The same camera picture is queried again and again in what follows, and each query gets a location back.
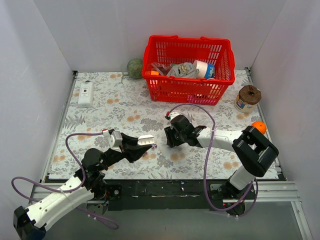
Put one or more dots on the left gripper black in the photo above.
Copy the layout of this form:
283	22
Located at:
125	147

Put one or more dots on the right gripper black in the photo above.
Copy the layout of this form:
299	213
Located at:
171	136

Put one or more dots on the white earbud charging case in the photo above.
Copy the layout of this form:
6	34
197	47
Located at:
144	140

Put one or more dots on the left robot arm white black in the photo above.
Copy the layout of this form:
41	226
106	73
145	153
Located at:
87	183

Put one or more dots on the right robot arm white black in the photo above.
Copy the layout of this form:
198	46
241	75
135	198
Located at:
255	152

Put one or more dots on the purple earbud right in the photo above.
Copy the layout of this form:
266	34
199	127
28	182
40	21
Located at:
154	146

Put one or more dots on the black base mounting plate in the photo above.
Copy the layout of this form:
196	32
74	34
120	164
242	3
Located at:
155	194

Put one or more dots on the white rectangular device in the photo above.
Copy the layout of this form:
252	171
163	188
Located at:
86	95

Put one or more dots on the small orange item in basket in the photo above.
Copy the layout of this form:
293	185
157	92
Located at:
152	73

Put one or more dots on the grey printed snack pouch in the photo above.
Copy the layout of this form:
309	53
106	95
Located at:
183	70

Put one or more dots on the dark red snack packet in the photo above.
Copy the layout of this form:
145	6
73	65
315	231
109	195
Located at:
161	68

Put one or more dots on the blue white paper roll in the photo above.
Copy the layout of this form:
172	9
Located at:
204	70

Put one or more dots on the green round melon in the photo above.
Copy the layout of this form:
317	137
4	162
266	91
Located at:
134	68

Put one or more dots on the brown lidded jar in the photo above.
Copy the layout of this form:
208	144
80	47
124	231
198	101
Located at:
247	99

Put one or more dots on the orange fruit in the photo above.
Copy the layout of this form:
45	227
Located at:
259	125

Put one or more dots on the red plastic shopping basket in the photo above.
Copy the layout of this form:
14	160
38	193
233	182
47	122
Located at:
171	50

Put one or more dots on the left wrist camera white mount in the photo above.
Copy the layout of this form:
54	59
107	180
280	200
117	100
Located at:
114	138

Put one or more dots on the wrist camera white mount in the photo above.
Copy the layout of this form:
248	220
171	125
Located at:
114	138
170	115

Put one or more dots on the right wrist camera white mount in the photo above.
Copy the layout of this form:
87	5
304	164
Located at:
170	115

